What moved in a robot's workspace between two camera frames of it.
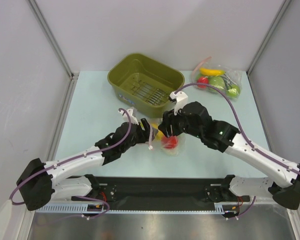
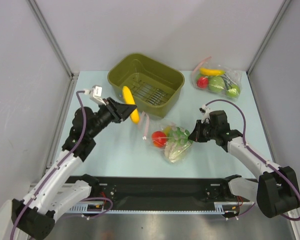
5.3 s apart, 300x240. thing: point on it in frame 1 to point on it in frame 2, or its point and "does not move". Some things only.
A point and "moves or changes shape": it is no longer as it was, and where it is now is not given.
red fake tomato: [170, 143] to [159, 139]
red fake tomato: [202, 79] does not move
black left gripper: [145, 134] to [119, 111]
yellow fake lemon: [159, 135] moves or changes shape
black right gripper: [168, 122] to [198, 131]
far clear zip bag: [227, 80] does not move
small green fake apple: [233, 91] does not move
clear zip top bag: [170, 146] moves or changes shape
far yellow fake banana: [211, 72] does not move
